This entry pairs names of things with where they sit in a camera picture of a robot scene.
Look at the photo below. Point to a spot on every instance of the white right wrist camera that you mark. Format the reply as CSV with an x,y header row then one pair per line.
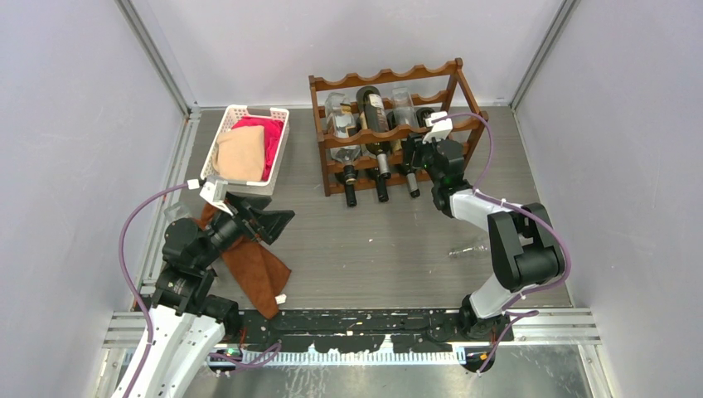
x,y
440,126

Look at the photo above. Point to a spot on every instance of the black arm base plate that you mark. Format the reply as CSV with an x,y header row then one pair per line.
x,y
414,330

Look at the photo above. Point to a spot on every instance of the peach folded cloth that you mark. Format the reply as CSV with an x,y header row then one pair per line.
x,y
240,154

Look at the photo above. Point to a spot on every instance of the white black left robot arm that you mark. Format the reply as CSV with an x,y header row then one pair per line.
x,y
184,321

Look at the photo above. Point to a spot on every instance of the pink folded cloth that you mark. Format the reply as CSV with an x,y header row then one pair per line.
x,y
272,131

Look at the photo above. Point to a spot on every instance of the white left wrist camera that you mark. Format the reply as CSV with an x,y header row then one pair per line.
x,y
212,191

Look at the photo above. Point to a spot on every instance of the white plastic basket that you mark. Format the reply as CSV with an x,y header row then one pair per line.
x,y
235,113

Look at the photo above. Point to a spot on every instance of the brown towel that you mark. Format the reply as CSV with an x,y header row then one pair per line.
x,y
261,275

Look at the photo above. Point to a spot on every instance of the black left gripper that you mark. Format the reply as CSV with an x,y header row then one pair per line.
x,y
268,223

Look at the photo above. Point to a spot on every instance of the dark bottle white label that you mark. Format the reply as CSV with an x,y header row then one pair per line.
x,y
374,175

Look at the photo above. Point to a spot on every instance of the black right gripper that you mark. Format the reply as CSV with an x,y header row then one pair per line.
x,y
431,143

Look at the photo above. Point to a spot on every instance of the green bottle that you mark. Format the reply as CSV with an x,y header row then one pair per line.
x,y
372,117

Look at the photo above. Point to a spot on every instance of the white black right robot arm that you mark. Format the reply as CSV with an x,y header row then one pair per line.
x,y
526,254

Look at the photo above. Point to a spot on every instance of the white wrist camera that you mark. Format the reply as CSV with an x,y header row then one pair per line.
x,y
440,126
212,191

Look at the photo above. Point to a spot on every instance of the dark wine bottle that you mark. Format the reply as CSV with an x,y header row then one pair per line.
x,y
408,173

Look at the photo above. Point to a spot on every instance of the brown wooden wine rack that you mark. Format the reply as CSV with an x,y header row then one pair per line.
x,y
327,140

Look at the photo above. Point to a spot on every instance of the clear bottle brown label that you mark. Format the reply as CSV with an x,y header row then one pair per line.
x,y
341,123

